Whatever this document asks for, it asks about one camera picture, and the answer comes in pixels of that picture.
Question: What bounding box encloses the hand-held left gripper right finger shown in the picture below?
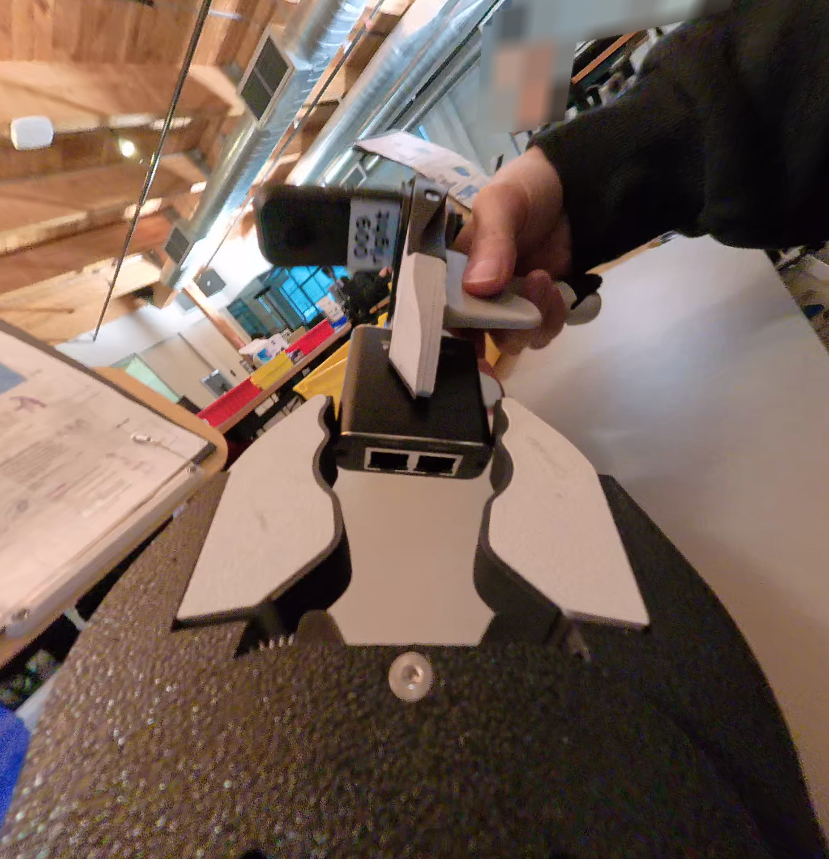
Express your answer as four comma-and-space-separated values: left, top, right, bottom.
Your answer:
475, 397, 650, 646

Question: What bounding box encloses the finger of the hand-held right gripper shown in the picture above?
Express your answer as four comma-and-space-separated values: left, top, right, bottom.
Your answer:
389, 251, 450, 398

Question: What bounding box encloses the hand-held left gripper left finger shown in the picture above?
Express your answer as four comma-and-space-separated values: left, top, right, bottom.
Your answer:
175, 395, 353, 629

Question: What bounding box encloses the black ethernet splitter box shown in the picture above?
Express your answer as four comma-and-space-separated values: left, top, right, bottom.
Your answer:
334, 324, 492, 479

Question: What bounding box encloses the yellow plastic bin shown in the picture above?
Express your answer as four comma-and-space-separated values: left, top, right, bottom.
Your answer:
292, 336, 503, 404

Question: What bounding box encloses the blue plastic bin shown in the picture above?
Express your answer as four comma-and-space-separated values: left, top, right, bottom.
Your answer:
0, 691, 29, 833

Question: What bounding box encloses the person's right forearm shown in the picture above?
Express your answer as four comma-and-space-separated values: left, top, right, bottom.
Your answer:
525, 0, 829, 276

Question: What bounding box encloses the grey desk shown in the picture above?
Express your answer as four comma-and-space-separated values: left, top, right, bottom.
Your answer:
330, 231, 829, 840

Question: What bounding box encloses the person's right hand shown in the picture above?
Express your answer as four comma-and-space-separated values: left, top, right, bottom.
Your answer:
455, 148, 577, 357

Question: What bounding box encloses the wooden instruction board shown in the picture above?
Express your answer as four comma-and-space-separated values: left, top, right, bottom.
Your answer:
0, 312, 229, 679

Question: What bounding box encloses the red plastic bin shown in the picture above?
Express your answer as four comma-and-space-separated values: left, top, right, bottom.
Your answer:
198, 319, 335, 427

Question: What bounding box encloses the paper instruction sheet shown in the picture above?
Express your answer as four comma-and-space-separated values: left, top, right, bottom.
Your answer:
0, 322, 214, 638

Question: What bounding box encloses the white ceiling access point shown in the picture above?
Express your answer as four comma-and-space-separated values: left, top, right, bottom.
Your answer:
10, 115, 55, 150

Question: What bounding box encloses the silver ventilation duct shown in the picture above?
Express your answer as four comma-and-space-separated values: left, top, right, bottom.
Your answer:
280, 0, 509, 196
179, 0, 382, 283

